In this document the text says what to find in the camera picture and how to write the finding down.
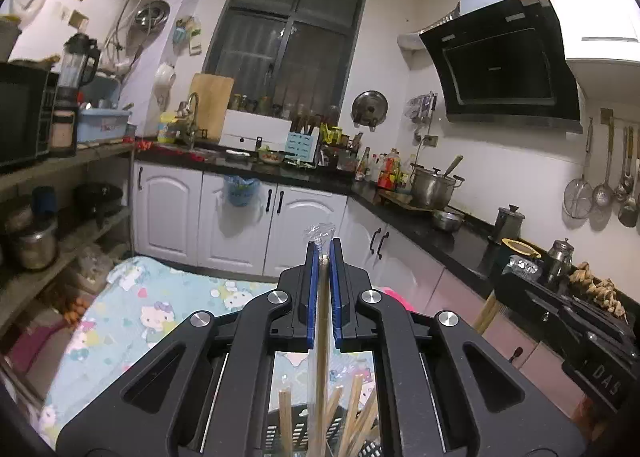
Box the black microwave oven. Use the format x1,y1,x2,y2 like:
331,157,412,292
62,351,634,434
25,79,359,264
0,62,58,171

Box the ginger roots pile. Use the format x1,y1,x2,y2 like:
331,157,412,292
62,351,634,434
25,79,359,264
568,262,626,321

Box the hello kitty tablecloth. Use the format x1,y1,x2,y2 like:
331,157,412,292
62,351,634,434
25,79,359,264
37,257,375,449

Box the black range hood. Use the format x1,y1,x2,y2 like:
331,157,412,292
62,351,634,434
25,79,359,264
420,0,582,134

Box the chopsticks compartment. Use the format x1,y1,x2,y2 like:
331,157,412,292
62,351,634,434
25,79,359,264
279,389,293,457
337,375,378,457

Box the hanging wire skimmer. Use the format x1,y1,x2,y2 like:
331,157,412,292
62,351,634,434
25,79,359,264
563,118,593,220

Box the blue knife block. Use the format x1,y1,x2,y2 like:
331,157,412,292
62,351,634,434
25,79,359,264
284,130,319,164

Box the hanging pot lid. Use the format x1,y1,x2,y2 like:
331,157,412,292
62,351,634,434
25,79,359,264
350,91,388,132

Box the green plastic utensil basket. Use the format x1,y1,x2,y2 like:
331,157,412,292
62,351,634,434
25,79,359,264
259,403,388,457

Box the steel kettle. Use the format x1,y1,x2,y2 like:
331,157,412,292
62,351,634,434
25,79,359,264
546,238,574,288

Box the blue hanging bag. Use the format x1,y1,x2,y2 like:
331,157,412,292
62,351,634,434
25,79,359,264
224,175,260,208

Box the steel pot on shelf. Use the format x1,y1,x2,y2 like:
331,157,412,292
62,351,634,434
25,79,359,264
15,222,58,271

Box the steel stock pot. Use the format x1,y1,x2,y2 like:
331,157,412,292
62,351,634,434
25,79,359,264
411,164,464,210

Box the dark window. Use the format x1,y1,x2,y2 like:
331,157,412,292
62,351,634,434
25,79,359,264
202,0,364,124

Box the wooden cutting board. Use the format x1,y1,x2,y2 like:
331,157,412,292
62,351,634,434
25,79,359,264
190,73,234,143

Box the chopsticks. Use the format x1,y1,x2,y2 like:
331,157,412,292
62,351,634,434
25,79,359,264
307,223,335,456

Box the light blue dish tub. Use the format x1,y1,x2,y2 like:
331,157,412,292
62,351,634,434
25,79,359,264
77,108,130,143

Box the blender with black lid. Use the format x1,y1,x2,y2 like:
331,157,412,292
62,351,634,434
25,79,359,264
55,32,101,105

